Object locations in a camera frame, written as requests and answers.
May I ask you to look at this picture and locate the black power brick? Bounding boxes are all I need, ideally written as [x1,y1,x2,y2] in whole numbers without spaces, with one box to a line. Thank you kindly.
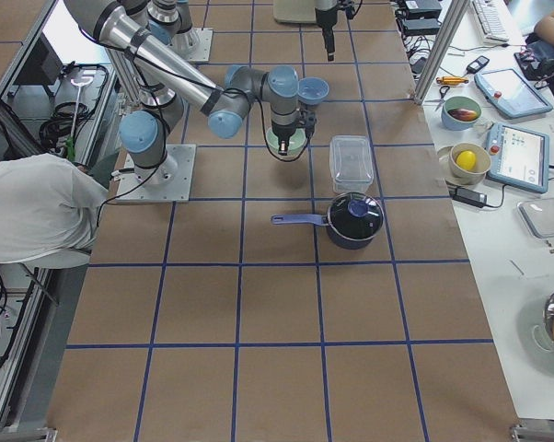
[396,0,442,37]

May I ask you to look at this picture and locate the blue saucepan with lid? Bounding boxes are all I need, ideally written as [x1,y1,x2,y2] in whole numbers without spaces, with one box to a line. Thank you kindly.
[271,192,384,250]

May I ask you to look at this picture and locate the yellow lemon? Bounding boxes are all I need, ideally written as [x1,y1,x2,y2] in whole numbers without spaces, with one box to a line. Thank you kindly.
[455,150,477,171]

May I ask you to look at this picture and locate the green handled tool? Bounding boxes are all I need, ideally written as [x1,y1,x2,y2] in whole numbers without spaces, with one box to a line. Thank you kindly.
[65,70,95,162]

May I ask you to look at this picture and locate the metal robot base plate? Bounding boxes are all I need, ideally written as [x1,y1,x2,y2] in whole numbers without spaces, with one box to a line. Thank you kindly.
[116,144,196,204]

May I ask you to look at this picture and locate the aluminium frame post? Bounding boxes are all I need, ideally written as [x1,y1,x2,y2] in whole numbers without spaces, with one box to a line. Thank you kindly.
[413,0,469,105]

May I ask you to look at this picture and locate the black power adapter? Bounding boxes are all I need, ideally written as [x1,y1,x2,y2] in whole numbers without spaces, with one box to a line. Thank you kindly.
[449,186,487,208]

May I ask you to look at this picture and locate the person in white shirt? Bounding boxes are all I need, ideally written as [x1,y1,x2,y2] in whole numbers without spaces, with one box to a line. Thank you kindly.
[0,154,108,263]

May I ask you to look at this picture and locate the green bowl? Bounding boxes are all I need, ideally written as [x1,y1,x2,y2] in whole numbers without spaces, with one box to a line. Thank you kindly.
[265,128,306,158]

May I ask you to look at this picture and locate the white keyboard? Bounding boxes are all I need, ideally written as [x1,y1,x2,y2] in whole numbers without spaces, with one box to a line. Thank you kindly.
[469,0,509,43]

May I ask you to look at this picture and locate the clear plastic container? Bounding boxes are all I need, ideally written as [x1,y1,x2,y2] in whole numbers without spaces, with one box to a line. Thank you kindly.
[329,135,374,193]

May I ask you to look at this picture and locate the orange handled tool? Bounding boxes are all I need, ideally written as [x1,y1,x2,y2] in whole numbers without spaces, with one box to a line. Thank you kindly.
[435,76,469,87]

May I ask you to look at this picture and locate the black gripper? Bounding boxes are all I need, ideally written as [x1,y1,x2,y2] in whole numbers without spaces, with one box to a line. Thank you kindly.
[271,122,295,154]

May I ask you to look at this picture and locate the grey kitchen scale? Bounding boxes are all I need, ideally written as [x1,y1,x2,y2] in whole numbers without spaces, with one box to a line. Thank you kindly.
[517,198,554,238]

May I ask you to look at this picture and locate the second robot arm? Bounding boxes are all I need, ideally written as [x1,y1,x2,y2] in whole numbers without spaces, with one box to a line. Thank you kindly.
[121,0,205,62]

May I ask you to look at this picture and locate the blue teach pendant tablet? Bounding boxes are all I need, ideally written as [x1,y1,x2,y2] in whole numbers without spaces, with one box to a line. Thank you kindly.
[486,122,550,194]

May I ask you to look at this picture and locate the rear robot base plate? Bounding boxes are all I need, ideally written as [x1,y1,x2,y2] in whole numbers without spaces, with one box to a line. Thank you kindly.
[170,28,214,63]

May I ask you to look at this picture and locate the black monitor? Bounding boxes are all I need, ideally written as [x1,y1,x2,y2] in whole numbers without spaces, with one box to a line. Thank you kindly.
[14,33,63,97]

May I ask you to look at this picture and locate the beige bowl with lemon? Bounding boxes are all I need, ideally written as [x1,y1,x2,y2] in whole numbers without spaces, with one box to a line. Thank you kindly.
[448,143,491,185]

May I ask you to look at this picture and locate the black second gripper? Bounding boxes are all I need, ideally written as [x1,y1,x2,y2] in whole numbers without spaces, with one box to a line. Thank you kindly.
[315,0,338,62]

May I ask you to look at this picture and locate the scissors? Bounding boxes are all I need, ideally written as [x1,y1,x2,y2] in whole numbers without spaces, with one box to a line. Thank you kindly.
[435,85,451,111]

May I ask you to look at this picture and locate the blue bowl with fruit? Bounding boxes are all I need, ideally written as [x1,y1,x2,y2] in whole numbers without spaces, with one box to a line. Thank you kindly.
[441,96,481,131]

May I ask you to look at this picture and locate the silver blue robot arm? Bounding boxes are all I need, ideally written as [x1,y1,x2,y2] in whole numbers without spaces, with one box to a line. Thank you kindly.
[65,1,316,162]

